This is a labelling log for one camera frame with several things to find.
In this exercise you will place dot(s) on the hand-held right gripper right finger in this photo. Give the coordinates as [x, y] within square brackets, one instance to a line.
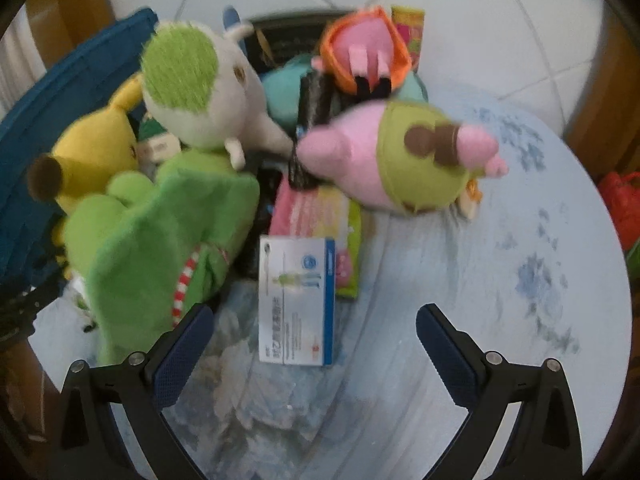
[445, 360]

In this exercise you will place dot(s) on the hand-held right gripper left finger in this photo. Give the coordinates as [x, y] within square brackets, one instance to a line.
[182, 355]

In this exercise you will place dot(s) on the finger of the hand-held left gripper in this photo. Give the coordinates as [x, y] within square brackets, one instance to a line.
[25, 310]

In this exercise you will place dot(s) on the white blue medicine box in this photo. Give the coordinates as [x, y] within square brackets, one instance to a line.
[295, 305]

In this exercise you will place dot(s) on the blue plastic crate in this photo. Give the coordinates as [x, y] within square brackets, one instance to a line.
[50, 110]

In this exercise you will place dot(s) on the green frog plush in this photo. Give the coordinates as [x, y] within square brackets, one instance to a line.
[140, 250]

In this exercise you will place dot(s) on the small orange white toy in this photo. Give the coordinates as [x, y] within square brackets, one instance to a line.
[471, 200]

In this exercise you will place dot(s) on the yellow mouse plush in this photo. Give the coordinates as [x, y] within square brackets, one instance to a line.
[95, 155]

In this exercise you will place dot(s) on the pink yellow snack packet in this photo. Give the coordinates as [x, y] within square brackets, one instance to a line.
[315, 210]

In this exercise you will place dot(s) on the pink green plush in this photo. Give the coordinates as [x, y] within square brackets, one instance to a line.
[390, 160]

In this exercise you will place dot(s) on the small green white box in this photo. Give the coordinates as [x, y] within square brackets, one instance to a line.
[157, 142]

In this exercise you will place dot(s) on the green bag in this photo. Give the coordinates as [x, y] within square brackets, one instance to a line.
[634, 260]

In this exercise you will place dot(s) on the red bag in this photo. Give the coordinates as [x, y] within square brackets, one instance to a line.
[622, 205]

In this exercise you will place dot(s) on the white curtain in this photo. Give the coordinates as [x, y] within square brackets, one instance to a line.
[27, 45]

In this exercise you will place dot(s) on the white green plush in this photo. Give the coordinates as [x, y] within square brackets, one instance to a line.
[190, 75]

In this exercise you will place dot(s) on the black glitter cylinder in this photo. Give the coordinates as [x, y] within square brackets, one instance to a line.
[312, 105]

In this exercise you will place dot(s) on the teal plush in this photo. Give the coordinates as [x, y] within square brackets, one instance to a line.
[282, 90]

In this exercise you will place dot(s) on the yellow can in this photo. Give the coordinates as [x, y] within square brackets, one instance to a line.
[410, 35]

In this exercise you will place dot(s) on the orange pink plush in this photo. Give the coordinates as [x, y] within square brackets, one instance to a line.
[365, 40]

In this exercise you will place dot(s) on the black picture frame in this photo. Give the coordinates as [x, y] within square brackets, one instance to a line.
[295, 35]

